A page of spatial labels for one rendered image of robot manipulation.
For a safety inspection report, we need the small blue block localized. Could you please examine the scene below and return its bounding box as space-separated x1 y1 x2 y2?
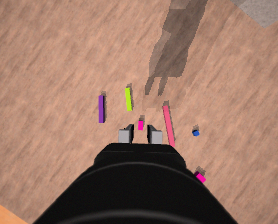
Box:
192 130 200 136

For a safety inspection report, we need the lime green rod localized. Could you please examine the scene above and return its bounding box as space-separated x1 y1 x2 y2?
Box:
125 88 132 111

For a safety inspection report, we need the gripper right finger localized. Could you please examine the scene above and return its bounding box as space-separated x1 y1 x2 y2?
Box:
147 125 163 144

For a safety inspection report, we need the purple rod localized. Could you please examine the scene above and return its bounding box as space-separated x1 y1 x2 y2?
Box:
98 96 105 123

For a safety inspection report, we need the short magenta rod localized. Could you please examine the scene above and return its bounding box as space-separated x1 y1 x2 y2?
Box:
195 171 206 182
138 121 143 130

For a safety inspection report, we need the pink rod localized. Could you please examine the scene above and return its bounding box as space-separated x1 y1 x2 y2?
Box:
162 105 175 147

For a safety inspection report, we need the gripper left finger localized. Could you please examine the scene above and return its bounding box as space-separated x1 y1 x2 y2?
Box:
118 124 134 143

